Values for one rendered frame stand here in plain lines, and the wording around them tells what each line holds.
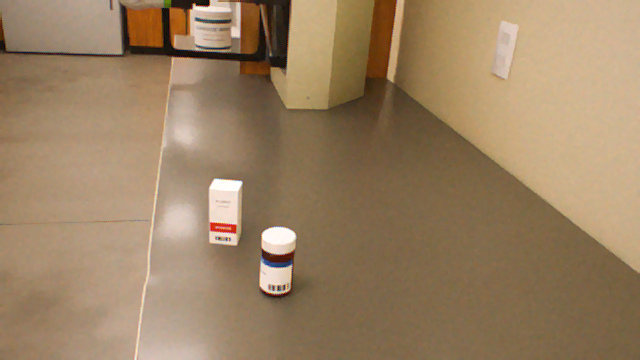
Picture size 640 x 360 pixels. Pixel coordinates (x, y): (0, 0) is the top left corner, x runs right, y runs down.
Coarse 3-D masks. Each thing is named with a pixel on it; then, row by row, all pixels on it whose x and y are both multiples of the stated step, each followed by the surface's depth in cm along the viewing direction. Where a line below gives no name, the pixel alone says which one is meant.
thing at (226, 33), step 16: (176, 16) 159; (192, 16) 160; (208, 16) 160; (224, 16) 160; (240, 16) 161; (256, 16) 161; (176, 32) 161; (192, 32) 161; (208, 32) 162; (224, 32) 162; (240, 32) 162; (256, 32) 163; (176, 48) 163; (192, 48) 163; (208, 48) 164; (224, 48) 164; (240, 48) 164; (256, 48) 165
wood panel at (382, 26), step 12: (384, 0) 173; (396, 0) 173; (384, 12) 174; (372, 24) 175; (384, 24) 176; (372, 36) 177; (384, 36) 177; (372, 48) 178; (384, 48) 179; (264, 60) 173; (372, 60) 180; (384, 60) 181; (240, 72) 173; (252, 72) 173; (264, 72) 174; (372, 72) 182; (384, 72) 183
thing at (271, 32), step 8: (288, 0) 142; (264, 8) 143; (272, 8) 142; (280, 8) 142; (288, 8) 143; (264, 16) 144; (272, 16) 143; (280, 16) 142; (288, 16) 143; (264, 24) 146; (272, 24) 144; (280, 24) 143; (288, 24) 144; (272, 32) 145; (280, 32) 144; (272, 40) 146; (280, 40) 145; (272, 48) 147; (280, 48) 146; (272, 56) 149; (280, 56) 147
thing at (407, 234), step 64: (192, 64) 179; (192, 128) 123; (256, 128) 126; (320, 128) 130; (384, 128) 134; (448, 128) 138; (192, 192) 93; (256, 192) 95; (320, 192) 97; (384, 192) 99; (448, 192) 102; (512, 192) 104; (192, 256) 75; (256, 256) 77; (320, 256) 78; (384, 256) 79; (448, 256) 81; (512, 256) 82; (576, 256) 84; (192, 320) 63; (256, 320) 64; (320, 320) 65; (384, 320) 66; (448, 320) 67; (512, 320) 68; (576, 320) 69
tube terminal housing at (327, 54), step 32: (320, 0) 132; (352, 0) 139; (288, 32) 136; (320, 32) 135; (352, 32) 144; (288, 64) 138; (320, 64) 139; (352, 64) 149; (288, 96) 141; (320, 96) 142; (352, 96) 154
